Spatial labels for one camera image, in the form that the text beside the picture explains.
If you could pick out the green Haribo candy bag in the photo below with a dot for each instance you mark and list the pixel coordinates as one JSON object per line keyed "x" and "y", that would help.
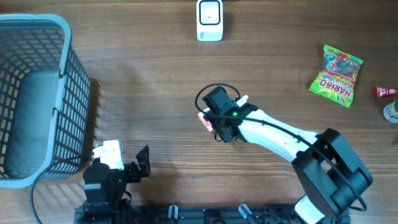
{"x": 337, "y": 78}

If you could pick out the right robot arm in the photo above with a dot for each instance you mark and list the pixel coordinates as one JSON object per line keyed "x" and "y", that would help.
{"x": 331, "y": 173}

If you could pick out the grey plastic shopping basket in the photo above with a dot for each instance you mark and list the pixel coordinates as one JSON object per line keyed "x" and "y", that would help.
{"x": 45, "y": 99}

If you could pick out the orange Kleenex tissue pack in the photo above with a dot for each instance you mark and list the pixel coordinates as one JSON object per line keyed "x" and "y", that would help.
{"x": 205, "y": 122}

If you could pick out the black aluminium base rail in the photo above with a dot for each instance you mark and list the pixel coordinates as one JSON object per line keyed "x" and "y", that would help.
{"x": 211, "y": 214}

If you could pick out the red Nescafe coffee stick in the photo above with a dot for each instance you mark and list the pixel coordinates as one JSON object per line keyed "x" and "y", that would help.
{"x": 384, "y": 91}

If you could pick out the green lid jar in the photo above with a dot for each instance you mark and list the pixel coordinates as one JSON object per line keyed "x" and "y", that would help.
{"x": 390, "y": 112}

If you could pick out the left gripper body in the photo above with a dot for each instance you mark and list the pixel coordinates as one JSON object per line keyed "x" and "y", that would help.
{"x": 131, "y": 175}

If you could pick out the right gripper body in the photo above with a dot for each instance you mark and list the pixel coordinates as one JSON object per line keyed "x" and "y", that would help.
{"x": 216, "y": 123}

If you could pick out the white barcode scanner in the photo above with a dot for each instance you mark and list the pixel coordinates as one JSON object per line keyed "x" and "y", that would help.
{"x": 209, "y": 20}

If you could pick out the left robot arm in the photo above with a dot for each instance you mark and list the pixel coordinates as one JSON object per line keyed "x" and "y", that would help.
{"x": 107, "y": 200}

